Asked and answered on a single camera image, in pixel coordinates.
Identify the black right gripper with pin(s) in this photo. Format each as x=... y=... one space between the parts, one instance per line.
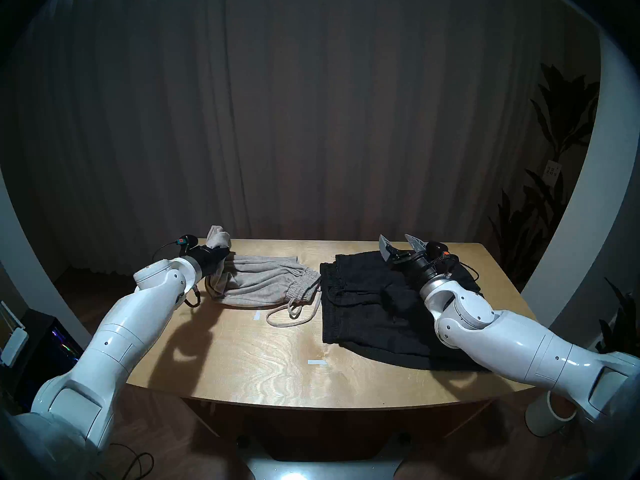
x=420 y=265

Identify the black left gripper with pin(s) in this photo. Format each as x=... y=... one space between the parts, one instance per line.
x=210 y=260

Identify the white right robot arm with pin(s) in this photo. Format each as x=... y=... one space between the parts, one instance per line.
x=500 y=334

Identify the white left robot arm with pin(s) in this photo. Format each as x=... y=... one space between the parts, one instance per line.
x=115 y=334

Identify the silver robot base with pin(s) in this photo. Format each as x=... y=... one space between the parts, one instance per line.
x=325 y=464

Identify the brown pleated curtain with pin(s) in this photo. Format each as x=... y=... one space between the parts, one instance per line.
x=310 y=109

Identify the white plant tag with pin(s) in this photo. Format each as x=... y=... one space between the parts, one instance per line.
x=553 y=172

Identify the black computer tower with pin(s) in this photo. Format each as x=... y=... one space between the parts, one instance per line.
x=50 y=344

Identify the black round base foot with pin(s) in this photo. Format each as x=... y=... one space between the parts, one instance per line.
x=243 y=440
x=404 y=439

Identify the tall dark leafy plant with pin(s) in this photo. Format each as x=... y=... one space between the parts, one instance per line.
x=565 y=114

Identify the small white box device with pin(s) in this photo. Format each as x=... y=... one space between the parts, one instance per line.
x=14 y=346

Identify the white cylindrical plant pot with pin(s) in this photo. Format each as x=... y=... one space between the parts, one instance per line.
x=542 y=419

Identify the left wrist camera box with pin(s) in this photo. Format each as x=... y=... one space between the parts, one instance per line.
x=187 y=241

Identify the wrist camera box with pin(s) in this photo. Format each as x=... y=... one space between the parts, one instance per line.
x=436 y=248
x=187 y=241

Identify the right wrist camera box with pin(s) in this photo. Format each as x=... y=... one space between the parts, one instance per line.
x=436 y=248

